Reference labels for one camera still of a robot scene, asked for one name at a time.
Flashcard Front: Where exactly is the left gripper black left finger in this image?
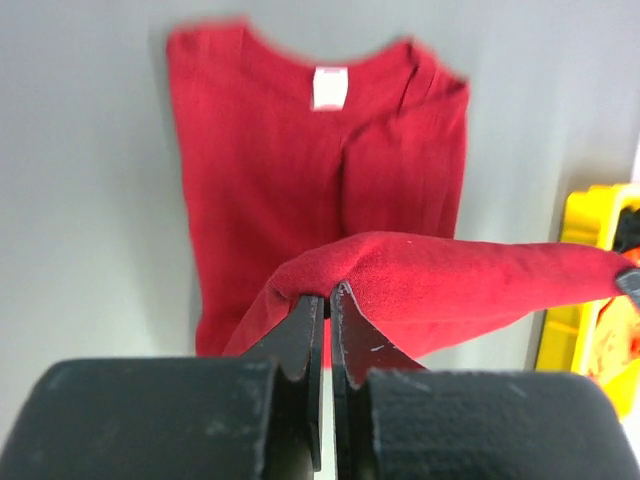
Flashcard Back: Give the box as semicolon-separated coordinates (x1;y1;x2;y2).
1;296;324;479

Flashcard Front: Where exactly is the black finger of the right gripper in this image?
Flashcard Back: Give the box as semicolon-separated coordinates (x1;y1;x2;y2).
615;268;640;310

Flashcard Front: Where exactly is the yellow plastic bin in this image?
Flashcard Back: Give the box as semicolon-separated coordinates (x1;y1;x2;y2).
535;184;639;418

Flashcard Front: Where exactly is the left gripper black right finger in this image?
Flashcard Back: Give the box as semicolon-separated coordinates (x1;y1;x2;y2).
331;282;639;479

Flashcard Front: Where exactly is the dark red t-shirt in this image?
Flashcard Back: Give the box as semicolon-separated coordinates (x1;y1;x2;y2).
164;19;634;371

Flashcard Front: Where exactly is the black garment in bin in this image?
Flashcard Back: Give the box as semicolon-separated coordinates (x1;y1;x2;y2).
613;207;640;253

